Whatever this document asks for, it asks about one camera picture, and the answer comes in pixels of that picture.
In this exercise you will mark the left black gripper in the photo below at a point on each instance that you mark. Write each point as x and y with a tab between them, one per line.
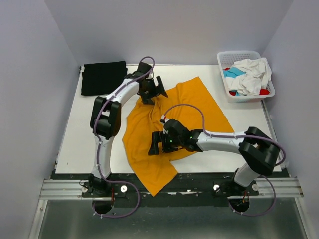
146	98

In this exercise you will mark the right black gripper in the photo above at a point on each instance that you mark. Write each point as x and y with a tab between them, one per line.
159	136

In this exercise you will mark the orange t shirt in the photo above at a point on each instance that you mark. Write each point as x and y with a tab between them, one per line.
190	103

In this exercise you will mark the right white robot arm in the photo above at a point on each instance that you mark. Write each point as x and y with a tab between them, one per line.
259	151

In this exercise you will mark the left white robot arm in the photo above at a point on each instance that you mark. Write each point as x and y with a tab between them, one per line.
106	118

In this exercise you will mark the folded black t shirt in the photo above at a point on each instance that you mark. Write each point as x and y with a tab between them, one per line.
102	78

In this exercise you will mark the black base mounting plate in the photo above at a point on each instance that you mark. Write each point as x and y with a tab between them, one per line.
185	190

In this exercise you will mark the white plastic basket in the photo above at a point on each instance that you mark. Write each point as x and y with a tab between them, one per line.
226	59

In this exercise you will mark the blue cloth in basket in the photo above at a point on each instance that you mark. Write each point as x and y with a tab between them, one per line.
233	72

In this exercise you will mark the white t shirt in basket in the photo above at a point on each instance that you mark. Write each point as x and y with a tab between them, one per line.
258	68

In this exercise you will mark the red cloth in basket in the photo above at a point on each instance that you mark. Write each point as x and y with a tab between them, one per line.
247	85

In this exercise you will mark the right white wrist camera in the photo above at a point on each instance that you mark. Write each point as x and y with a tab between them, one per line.
164	119

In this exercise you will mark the aluminium rail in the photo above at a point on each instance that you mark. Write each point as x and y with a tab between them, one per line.
72	190

